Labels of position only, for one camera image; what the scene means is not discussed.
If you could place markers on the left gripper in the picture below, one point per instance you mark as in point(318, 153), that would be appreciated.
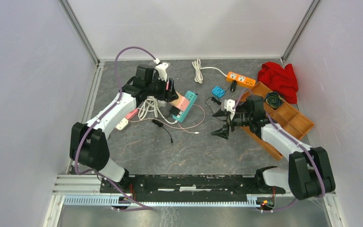
point(167, 95)

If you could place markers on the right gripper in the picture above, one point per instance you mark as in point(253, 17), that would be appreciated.
point(222, 132)

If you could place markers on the pink plug adapter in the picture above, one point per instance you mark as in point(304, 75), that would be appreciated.
point(185, 104)

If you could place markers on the teal power strip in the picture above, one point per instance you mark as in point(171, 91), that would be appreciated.
point(189, 99)

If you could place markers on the blue folding extension socket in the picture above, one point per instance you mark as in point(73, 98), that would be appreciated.
point(218, 92)

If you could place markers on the black power adapter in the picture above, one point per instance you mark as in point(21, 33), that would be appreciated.
point(233, 86)

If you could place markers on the orange power strip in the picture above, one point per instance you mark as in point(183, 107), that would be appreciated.
point(241, 80)

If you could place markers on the wooden cube adapter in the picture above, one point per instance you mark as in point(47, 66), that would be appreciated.
point(177, 102)

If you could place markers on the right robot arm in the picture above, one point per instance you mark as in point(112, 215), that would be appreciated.
point(309, 172)

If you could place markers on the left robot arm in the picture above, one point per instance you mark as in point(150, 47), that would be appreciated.
point(88, 143)

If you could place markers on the small black adapter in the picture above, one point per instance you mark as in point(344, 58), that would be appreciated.
point(174, 111)

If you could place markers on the pink square power strip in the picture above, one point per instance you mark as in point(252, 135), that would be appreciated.
point(132, 114)

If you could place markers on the orange divided tray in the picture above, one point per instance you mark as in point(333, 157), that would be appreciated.
point(290, 119)

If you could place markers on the red cloth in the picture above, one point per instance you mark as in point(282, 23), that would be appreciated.
point(281, 80)

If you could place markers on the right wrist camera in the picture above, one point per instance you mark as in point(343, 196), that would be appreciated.
point(228, 107)

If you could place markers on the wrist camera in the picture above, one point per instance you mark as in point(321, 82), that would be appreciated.
point(161, 68)
point(228, 107)

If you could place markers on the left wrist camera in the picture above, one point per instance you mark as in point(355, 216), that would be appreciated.
point(161, 68)

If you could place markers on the dark green ring object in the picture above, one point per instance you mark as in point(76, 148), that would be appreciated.
point(274, 100)

